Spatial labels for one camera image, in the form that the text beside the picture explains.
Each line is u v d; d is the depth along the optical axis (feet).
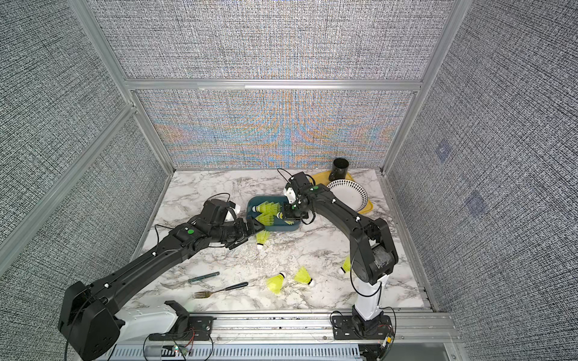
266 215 3.17
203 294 2.64
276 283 2.70
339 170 3.60
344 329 2.38
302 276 2.70
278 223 2.93
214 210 1.95
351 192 3.54
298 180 2.34
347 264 2.81
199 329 2.45
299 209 2.45
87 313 1.26
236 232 2.25
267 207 3.27
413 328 2.45
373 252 1.65
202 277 2.75
